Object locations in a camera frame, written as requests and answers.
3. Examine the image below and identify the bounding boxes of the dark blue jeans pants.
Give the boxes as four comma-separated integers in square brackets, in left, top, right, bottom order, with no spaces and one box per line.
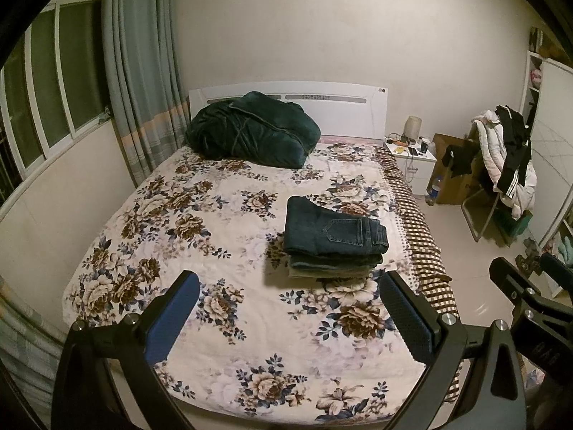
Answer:
[283,196,389,257]

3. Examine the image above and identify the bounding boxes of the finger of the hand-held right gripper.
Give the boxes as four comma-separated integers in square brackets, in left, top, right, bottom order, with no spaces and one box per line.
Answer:
[488,257,540,320]
[539,253,573,284]

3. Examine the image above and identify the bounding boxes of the bed with floral cover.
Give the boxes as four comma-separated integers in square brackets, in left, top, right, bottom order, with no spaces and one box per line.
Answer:
[62,143,430,430]

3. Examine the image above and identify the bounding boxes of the white bed headboard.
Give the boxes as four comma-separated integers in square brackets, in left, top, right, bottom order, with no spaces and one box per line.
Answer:
[188,81,389,147]

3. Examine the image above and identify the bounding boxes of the grey-green striped curtain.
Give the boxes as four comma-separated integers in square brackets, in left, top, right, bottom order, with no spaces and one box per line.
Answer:
[0,278,69,415]
[102,0,191,188]

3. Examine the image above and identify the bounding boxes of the white puffer jacket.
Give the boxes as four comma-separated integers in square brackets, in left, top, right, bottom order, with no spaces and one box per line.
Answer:
[470,110,538,221]

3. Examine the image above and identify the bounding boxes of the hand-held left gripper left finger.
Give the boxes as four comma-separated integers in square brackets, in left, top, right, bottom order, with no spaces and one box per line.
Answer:
[51,270,201,430]

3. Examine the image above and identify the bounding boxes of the dark green quilt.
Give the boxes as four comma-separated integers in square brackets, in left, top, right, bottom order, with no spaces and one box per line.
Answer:
[186,91,322,170]

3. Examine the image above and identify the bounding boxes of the black white-striped garment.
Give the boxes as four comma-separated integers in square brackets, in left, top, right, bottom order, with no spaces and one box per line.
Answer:
[494,105,534,200]

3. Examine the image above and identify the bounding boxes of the green plastic crate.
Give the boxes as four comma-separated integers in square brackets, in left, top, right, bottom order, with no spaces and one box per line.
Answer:
[496,208,534,245]

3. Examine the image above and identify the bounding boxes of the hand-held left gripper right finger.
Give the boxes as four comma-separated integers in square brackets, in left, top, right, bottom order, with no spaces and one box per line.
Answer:
[380,271,525,430]

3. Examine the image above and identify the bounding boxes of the dark slippers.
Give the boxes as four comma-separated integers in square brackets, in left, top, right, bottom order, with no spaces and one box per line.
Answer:
[515,237,543,277]

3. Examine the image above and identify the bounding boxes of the white nightstand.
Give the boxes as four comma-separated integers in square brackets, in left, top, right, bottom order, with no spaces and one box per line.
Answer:
[384,138,438,196]

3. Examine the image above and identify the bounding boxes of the metal folding chair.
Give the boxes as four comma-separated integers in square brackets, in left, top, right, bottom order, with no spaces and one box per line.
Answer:
[461,121,538,243]

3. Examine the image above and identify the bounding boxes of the large brown cardboard box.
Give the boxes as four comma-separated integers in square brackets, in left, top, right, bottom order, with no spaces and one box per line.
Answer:
[432,133,483,207]

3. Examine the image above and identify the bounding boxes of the clear water bottle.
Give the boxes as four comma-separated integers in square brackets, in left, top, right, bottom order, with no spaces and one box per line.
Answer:
[425,175,444,205]

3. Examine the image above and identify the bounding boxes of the light teal clothes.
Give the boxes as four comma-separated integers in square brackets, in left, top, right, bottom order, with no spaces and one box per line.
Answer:
[555,236,573,266]

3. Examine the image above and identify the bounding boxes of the black cloth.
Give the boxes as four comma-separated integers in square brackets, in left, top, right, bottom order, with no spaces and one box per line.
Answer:
[440,139,482,178]

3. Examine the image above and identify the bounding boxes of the white-framed window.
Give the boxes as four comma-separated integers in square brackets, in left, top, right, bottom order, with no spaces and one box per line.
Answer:
[0,0,111,204]

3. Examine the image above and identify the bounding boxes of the brown checkered bed sheet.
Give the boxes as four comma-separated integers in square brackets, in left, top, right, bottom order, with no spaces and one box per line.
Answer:
[374,145,463,403]

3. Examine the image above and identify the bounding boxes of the folded olive pants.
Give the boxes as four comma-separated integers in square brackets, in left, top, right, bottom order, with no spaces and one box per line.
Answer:
[289,264,375,279]

